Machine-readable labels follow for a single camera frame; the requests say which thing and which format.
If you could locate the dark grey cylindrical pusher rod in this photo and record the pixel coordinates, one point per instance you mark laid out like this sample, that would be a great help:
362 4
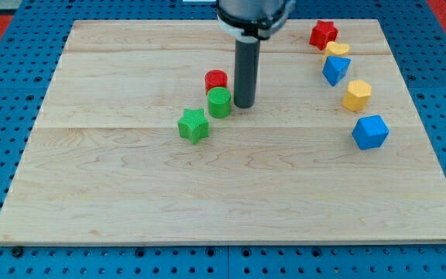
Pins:
245 73

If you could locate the green star block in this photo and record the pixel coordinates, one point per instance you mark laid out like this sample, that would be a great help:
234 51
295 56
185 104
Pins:
193 125

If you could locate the red star block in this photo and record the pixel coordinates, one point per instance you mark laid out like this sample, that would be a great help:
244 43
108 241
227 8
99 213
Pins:
323 33

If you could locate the red cylinder block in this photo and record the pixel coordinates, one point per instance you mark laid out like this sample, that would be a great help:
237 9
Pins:
215 78

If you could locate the green cylinder block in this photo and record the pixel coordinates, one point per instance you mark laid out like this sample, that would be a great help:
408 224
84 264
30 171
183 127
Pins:
219 102

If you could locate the yellow heart block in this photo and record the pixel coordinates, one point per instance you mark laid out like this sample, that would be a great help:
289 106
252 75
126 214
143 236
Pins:
334 49

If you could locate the blue triangle block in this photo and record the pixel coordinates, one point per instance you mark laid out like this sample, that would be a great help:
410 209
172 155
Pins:
335 69

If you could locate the yellow hexagon block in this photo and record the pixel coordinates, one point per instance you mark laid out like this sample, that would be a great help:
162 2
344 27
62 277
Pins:
357 95

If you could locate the light wooden board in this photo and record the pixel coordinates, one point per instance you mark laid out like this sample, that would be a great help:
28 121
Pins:
105 165

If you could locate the blue cube block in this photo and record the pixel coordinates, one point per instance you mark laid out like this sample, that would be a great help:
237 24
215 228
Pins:
370 132

